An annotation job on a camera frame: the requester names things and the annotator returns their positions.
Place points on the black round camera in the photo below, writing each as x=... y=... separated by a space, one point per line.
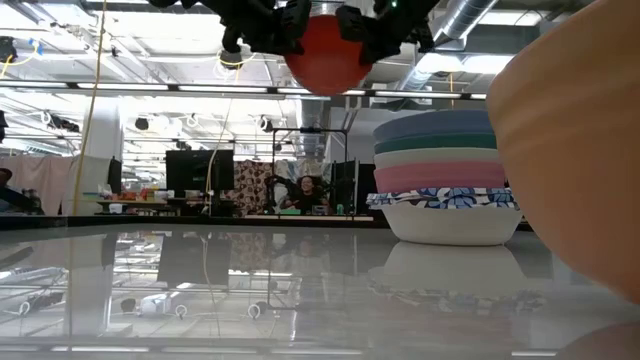
x=231 y=59

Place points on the black frame beam with lights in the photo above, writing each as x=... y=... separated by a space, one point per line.
x=150 y=90

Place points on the small black monitor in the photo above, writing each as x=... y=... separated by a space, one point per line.
x=115 y=175

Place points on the person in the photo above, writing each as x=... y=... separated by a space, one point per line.
x=10 y=192
x=306 y=192

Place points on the coral red plastic bowl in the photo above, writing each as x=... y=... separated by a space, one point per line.
x=327 y=65

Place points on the pink hanging cloth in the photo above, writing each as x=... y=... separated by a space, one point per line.
x=45 y=175

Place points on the blue patterned paper bowl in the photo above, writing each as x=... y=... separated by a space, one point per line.
x=450 y=227
x=440 y=194

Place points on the cream plastic bowl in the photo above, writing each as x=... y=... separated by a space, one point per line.
x=435 y=157

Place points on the brown patterned cloth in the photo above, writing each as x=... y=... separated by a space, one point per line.
x=250 y=185

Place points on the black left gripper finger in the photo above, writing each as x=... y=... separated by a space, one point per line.
x=295 y=25

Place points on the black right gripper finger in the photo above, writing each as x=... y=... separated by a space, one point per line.
x=382 y=47
x=352 y=22

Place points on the teal plastic bowl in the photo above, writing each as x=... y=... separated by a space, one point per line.
x=435 y=141

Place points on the black metal stand frame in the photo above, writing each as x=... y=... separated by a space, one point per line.
x=310 y=131

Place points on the blue plastic bowl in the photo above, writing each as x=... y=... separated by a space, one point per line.
x=435 y=125

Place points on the pink plastic bowl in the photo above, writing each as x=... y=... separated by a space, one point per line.
x=440 y=177

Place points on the wooden table top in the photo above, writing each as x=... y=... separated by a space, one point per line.
x=310 y=218

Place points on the cluttered work table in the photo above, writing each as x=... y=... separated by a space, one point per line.
x=150 y=202

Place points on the peach plastic bowl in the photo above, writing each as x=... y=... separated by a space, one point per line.
x=575 y=150

